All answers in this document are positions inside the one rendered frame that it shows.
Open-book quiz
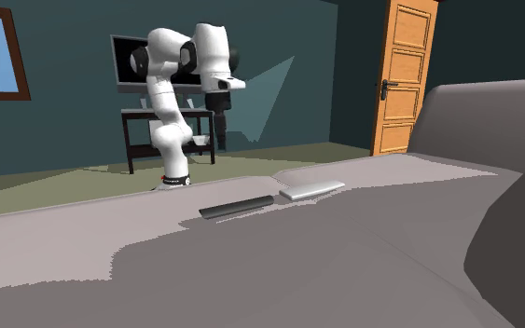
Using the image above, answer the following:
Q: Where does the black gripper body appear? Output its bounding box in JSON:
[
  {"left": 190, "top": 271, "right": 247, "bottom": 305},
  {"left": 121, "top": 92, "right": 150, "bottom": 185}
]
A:
[{"left": 204, "top": 90, "right": 233, "bottom": 117}]

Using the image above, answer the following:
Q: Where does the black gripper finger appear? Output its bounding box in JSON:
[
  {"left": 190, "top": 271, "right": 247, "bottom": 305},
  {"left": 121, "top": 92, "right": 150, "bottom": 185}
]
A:
[{"left": 213, "top": 113, "right": 228, "bottom": 153}]

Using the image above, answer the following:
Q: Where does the black remote control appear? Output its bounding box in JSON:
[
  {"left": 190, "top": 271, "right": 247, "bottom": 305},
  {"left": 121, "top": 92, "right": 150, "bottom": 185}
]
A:
[{"left": 199, "top": 195, "right": 275, "bottom": 221}]

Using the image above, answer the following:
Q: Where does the silver remote control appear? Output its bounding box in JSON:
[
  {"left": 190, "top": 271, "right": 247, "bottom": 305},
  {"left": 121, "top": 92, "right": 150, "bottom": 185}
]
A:
[{"left": 279, "top": 180, "right": 347, "bottom": 202}]

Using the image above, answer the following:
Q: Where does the grey sofa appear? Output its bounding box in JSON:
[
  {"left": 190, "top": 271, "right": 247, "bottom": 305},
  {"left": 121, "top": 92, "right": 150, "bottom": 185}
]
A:
[{"left": 0, "top": 78, "right": 525, "bottom": 328}]

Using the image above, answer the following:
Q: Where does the wooden door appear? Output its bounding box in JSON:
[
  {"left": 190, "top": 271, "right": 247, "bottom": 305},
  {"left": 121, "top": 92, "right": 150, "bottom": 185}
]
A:
[{"left": 369, "top": 0, "right": 440, "bottom": 157}]

